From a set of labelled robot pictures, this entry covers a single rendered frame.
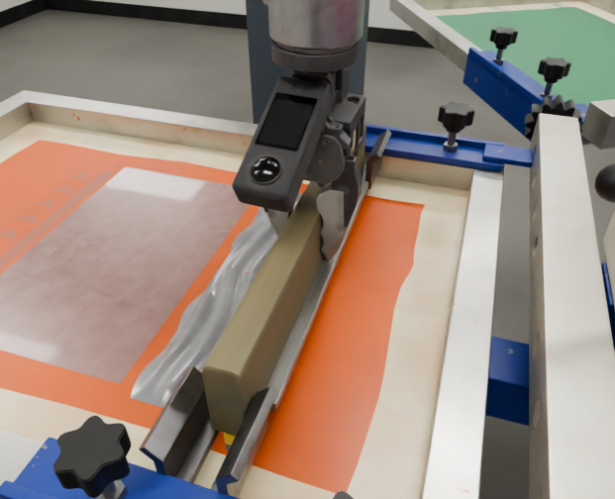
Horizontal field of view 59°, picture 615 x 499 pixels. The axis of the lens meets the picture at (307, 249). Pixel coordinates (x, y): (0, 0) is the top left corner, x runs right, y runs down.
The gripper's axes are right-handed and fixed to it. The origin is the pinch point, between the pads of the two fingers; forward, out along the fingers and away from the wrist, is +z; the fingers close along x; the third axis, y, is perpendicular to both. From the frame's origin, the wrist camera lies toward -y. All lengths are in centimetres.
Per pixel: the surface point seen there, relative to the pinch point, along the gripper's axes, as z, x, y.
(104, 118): 3.0, 41.7, 25.5
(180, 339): 4.9, 9.1, -11.0
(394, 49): 100, 50, 369
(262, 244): 5.2, 7.2, 5.6
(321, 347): 5.6, -3.8, -7.2
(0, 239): 5.7, 37.9, -2.6
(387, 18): 82, 59, 380
